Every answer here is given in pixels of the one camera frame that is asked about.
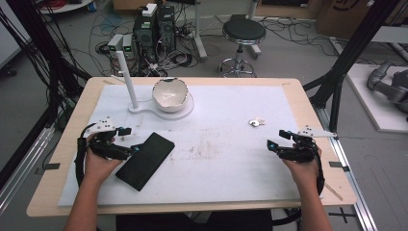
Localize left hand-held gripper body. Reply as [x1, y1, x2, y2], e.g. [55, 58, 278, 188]
[84, 116, 133, 162]

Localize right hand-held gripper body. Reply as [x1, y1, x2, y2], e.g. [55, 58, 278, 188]
[276, 125, 339, 164]

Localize black rectangular case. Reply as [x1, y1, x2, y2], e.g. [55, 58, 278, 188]
[115, 132, 176, 193]

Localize person's left hand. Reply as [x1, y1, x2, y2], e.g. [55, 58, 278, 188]
[83, 133, 125, 188]

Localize person's right hand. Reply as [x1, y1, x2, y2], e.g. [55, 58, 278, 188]
[282, 143, 323, 191]

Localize small silver keys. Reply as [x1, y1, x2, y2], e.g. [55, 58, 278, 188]
[248, 117, 267, 128]

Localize light wooden table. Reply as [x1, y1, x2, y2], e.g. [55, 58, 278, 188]
[26, 76, 358, 218]

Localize black tape strip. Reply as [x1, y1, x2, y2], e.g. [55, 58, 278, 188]
[328, 161, 351, 173]
[34, 162, 62, 176]

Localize white stand with pole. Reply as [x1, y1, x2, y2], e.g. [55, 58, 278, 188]
[115, 50, 195, 121]

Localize white eggshell-shaped bowl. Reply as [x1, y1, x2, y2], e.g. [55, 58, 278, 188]
[151, 77, 190, 114]

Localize white table mat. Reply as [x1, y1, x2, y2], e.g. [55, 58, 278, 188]
[57, 84, 323, 207]

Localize white floor platform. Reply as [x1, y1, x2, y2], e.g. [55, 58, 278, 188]
[345, 63, 408, 135]

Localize grey power supply unit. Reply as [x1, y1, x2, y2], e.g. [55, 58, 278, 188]
[107, 33, 125, 54]
[121, 34, 136, 60]

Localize person's dark clothing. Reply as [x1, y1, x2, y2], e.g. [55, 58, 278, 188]
[115, 209, 274, 231]

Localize black computer tower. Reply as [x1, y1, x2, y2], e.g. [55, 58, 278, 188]
[132, 11, 159, 64]
[156, 4, 177, 52]

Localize black round stool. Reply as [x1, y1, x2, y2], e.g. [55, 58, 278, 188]
[217, 13, 268, 79]

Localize white metal table leg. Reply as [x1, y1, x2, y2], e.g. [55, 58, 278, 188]
[191, 0, 209, 63]

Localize white box on tower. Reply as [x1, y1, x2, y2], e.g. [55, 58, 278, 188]
[140, 3, 159, 18]

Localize cardboard box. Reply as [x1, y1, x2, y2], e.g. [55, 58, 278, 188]
[315, 0, 408, 41]

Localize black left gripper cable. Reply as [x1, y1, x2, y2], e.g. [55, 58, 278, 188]
[74, 122, 98, 189]

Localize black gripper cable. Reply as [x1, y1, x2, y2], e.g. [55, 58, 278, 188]
[315, 146, 326, 197]
[74, 122, 98, 189]

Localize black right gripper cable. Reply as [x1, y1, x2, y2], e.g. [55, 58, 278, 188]
[315, 146, 326, 197]

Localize aluminium rail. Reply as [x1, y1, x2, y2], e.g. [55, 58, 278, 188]
[0, 124, 56, 214]
[315, 105, 380, 231]

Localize tangle of floor cables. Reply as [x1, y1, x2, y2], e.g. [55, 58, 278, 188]
[89, 6, 200, 78]

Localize black metal frame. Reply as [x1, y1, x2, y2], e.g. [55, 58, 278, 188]
[302, 0, 402, 133]

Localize black cable bundle on frame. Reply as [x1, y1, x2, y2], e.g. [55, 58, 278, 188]
[0, 0, 93, 129]

